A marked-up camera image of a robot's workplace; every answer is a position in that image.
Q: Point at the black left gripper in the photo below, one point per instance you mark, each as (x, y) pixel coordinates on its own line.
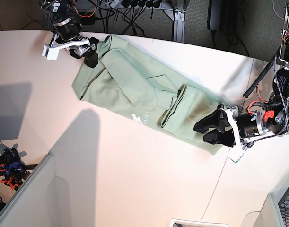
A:
(243, 126)

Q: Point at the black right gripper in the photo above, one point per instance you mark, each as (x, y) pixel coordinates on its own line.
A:
(67, 36)

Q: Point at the light green T-shirt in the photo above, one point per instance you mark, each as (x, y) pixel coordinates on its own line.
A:
(131, 83)

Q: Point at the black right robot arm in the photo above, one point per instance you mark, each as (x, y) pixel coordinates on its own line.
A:
(60, 9)

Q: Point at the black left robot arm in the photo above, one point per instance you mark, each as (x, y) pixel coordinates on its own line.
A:
(278, 100)

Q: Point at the black power strip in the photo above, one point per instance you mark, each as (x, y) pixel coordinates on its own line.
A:
(141, 3)

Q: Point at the grey partition panel right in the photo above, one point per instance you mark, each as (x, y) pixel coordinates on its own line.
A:
(268, 216)

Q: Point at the grey partition panel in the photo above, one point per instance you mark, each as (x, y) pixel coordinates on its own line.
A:
(268, 216)
(27, 208)

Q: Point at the black power brick pair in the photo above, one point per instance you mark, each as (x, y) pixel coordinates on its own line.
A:
(215, 10)

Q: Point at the blue orange clamp tool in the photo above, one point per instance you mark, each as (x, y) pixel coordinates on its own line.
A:
(12, 170)

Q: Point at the grey partition panel left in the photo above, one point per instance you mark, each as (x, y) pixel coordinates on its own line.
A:
(27, 208)

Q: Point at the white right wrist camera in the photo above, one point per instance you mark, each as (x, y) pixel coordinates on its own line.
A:
(51, 53)

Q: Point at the aluminium frame post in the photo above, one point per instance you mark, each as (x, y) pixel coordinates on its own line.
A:
(177, 15)

